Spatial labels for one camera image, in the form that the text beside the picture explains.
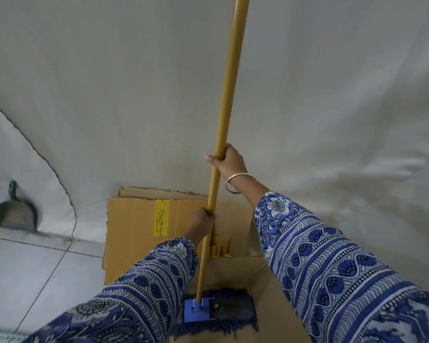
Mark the person's right hand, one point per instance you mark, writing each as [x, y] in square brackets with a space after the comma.
[232, 162]

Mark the person's right forearm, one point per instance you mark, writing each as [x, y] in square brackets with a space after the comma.
[343, 275]

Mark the silver bangle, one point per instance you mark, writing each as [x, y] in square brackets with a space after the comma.
[230, 180]

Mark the person's left forearm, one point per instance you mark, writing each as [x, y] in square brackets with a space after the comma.
[128, 303]

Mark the grey-green dustpan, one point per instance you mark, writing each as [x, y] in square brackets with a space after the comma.
[16, 212]

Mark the person's left hand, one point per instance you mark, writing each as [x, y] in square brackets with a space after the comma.
[200, 226]

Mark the brown cardboard box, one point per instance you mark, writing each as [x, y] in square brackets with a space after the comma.
[136, 228]

